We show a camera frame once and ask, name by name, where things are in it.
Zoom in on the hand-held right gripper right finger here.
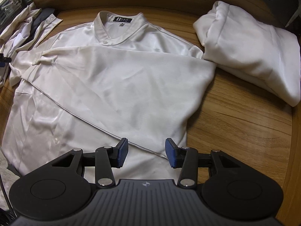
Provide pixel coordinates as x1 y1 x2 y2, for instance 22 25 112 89
165 138 246 189

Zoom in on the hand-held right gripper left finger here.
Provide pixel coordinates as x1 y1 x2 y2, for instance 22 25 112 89
46 138 129 189

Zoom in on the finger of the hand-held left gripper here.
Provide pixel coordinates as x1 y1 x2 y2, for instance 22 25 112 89
0 54 12 67

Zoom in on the cream satin shirt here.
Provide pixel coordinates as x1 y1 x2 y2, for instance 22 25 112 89
1 11 217 184

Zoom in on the dark grey garment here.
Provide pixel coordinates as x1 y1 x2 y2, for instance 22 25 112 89
28 8 55 38

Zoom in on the white quilted cloth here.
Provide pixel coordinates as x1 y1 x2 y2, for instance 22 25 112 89
0 155 10 170

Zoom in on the folded cream shirt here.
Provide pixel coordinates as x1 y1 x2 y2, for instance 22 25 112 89
193 0 301 107

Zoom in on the black bulky object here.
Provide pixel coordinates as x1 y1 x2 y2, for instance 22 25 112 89
268 0 300 27

